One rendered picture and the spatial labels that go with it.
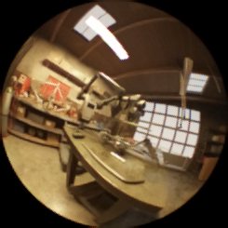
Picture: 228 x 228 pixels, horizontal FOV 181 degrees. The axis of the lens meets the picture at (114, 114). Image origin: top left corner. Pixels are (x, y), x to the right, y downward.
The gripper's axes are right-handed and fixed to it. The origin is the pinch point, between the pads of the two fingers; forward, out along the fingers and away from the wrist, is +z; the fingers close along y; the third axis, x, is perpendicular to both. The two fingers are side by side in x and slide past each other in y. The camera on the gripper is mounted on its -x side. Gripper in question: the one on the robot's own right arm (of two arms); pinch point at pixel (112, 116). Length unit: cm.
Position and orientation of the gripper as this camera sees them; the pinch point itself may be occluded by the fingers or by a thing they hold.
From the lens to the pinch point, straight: 61.4
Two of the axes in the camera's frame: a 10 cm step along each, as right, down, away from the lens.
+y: 5.9, 3.3, 7.4
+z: -3.6, 9.3, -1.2
